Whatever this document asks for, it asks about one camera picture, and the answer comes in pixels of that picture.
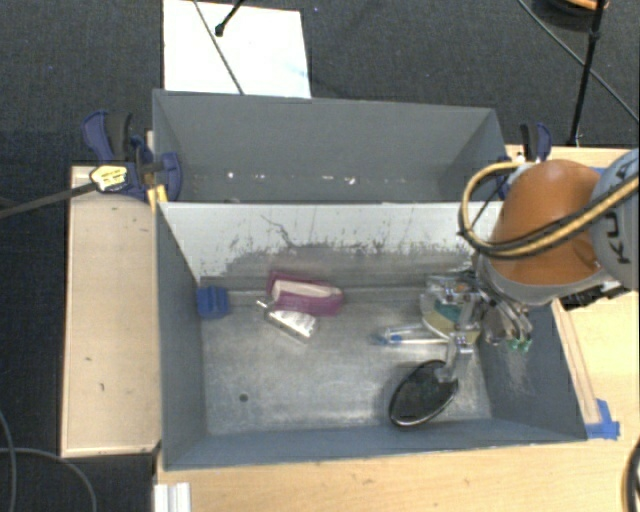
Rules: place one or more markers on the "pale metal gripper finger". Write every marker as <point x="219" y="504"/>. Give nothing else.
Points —
<point x="465" y="315"/>
<point x="456" y="357"/>

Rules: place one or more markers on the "round disc teal and yellow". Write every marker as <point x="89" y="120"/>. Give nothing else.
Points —
<point x="437" y="320"/>

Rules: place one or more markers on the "black glossy oval object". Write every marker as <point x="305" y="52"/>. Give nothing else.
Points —
<point x="420" y="397"/>

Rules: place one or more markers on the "clear plastic tube blue tip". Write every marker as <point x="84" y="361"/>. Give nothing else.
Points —
<point x="405" y="335"/>

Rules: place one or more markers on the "grey metal bin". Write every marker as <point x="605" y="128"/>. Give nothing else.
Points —
<point x="310" y="390"/>

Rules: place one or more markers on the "purple and white box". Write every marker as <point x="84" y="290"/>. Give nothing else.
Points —
<point x="305" y="299"/>

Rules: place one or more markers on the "silver foil packet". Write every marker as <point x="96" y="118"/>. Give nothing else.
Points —
<point x="292" y="322"/>

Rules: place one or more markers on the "blue ribbed block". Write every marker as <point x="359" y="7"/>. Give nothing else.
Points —
<point x="212" y="302"/>

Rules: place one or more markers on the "pale wood board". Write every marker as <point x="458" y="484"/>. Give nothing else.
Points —
<point x="112" y="325"/>

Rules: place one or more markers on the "black cylinder on white bracket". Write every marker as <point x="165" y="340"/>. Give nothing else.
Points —
<point x="590" y="297"/>

